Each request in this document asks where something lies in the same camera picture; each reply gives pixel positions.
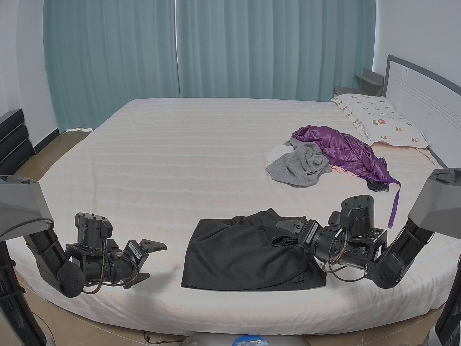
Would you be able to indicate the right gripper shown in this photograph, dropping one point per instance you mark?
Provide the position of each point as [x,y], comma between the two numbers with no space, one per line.
[324,243]

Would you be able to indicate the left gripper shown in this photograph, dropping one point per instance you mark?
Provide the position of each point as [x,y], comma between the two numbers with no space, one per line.
[126,265]

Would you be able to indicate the black T-shirt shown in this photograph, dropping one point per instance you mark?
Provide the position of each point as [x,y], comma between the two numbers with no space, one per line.
[245,258]

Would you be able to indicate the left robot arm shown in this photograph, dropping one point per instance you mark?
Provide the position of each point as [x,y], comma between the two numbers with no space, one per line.
[18,200]

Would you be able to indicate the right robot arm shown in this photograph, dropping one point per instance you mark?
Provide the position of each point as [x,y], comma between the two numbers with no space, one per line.
[439,196]

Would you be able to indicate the pile of clothes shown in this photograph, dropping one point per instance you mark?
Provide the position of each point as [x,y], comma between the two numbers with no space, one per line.
[299,164]

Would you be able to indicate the bed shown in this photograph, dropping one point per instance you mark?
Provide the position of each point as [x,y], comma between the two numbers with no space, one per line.
[180,157]

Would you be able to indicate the white printed pillow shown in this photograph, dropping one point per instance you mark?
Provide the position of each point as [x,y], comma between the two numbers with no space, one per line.
[381,121]

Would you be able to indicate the grey bedside table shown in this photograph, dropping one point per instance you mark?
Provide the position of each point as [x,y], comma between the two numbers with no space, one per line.
[367,81]

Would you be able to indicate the black chest of drawers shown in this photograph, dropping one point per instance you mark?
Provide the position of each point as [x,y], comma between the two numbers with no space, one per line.
[14,139]

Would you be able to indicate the blue-green curtain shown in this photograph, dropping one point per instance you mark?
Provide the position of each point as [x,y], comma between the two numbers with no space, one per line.
[115,49]
[273,41]

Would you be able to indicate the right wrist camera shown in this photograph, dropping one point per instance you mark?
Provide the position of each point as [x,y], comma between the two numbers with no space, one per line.
[335,219]

